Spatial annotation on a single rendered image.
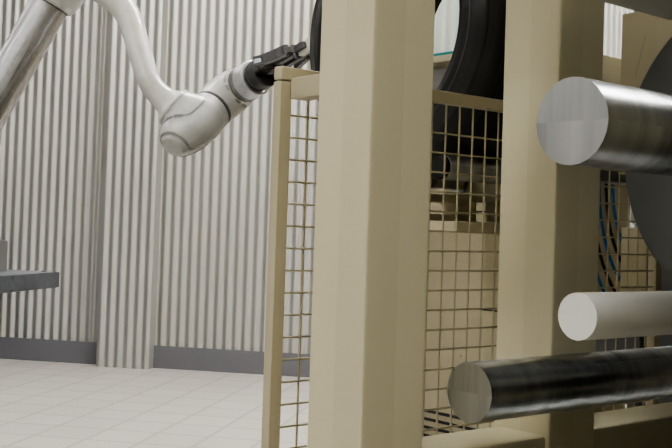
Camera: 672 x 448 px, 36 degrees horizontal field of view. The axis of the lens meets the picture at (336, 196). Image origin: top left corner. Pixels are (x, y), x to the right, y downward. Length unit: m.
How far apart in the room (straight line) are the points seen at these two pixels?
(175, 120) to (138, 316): 3.38
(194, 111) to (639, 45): 1.04
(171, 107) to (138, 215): 3.29
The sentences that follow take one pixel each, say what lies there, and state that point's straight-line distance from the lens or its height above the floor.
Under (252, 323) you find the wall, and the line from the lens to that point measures 5.66.
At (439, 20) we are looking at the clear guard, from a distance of 2.98.
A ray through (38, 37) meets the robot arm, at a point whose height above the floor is 1.25.
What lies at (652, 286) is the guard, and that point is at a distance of 2.05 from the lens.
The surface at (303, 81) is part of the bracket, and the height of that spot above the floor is 0.98.
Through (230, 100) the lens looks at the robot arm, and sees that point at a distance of 2.54.
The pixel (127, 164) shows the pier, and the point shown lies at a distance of 5.79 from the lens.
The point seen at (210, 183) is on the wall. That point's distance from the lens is 5.72.
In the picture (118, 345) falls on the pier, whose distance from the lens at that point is 5.82.
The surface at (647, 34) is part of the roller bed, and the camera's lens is 2.00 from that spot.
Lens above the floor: 0.78
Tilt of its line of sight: 2 degrees up
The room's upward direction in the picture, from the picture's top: 2 degrees clockwise
